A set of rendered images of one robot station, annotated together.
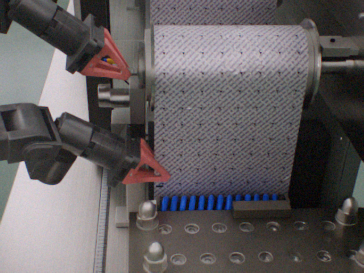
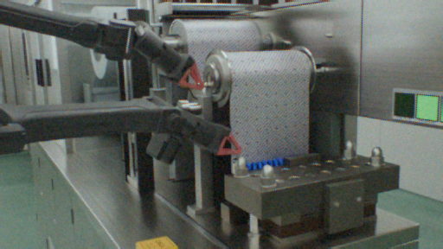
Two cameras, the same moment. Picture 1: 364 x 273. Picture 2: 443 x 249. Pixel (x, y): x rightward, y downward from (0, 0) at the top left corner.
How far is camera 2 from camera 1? 63 cm
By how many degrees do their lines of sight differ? 31
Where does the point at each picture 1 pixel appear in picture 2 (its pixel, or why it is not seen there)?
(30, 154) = (173, 122)
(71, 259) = (180, 233)
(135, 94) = (206, 101)
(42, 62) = not seen: outside the picture
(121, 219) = (197, 208)
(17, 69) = not seen: outside the picture
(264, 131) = (292, 110)
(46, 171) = (167, 150)
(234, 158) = (277, 130)
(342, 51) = (317, 60)
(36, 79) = not seen: outside the picture
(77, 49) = (177, 65)
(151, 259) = (268, 175)
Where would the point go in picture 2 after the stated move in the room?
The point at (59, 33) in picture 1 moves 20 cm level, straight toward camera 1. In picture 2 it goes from (168, 54) to (219, 54)
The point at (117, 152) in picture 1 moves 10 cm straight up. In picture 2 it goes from (213, 129) to (212, 86)
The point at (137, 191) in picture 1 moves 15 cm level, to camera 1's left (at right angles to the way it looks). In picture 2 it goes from (208, 181) to (151, 190)
